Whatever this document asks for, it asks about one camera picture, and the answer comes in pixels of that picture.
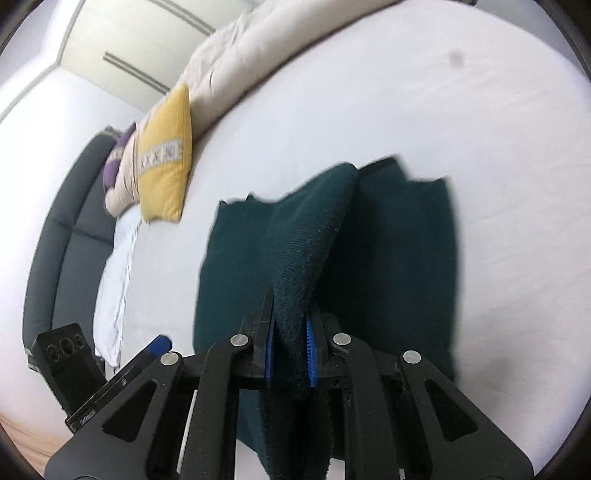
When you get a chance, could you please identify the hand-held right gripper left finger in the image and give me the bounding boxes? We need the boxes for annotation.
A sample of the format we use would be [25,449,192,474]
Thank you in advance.
[44,288,278,480]

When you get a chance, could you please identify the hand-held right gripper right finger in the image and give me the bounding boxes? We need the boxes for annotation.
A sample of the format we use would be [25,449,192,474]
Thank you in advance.
[305,313,536,480]

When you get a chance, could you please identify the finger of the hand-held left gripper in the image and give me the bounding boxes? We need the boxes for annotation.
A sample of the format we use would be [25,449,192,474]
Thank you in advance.
[65,336,172,433]

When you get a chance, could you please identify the dark green sweater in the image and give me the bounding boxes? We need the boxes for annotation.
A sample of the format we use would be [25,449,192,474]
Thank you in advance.
[191,157,462,480]

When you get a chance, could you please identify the white pillow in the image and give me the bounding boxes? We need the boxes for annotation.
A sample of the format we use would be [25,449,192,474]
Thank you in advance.
[92,203,144,365]

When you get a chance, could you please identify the grey upholstered headboard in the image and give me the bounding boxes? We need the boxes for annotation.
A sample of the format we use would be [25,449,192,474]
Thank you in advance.
[23,131,116,365]

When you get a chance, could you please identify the beige pillow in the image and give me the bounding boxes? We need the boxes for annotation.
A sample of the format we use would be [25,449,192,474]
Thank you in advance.
[104,113,148,217]

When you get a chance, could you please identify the yellow pillow with patterned band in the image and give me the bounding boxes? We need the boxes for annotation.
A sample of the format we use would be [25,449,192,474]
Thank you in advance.
[137,83,194,223]

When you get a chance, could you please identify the purple pillow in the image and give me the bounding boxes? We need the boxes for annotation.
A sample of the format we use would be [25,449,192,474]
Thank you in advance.
[102,121,137,190]

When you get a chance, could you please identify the beige duvet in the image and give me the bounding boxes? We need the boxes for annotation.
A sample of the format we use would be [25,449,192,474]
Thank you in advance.
[175,0,402,139]

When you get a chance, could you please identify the white wardrobe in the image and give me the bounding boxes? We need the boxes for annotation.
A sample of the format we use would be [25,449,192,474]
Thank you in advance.
[55,0,259,112]

